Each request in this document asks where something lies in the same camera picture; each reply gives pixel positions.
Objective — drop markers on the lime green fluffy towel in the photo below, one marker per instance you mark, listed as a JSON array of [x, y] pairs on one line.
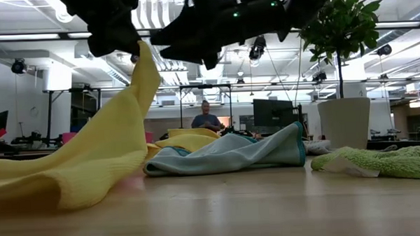
[[400, 162]]

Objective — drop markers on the plain yellow microfiber towel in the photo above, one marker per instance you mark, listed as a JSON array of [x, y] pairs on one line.
[[92, 157]]

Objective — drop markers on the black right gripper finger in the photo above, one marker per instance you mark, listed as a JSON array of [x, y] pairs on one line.
[[193, 53], [186, 33]]

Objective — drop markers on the grey microfiber towel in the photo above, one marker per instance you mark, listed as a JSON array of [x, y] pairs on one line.
[[317, 147]]

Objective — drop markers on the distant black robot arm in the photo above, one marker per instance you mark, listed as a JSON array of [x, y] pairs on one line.
[[35, 139]]

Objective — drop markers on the potted tree in white pot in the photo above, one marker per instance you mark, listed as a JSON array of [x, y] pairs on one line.
[[343, 124]]

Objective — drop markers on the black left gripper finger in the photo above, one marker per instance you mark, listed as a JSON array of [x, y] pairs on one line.
[[112, 41]]

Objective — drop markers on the black monitor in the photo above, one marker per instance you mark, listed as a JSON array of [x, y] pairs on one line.
[[273, 112], [0, 122]]

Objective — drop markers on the light blue towel teal edge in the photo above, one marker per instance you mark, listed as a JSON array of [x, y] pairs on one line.
[[232, 152]]

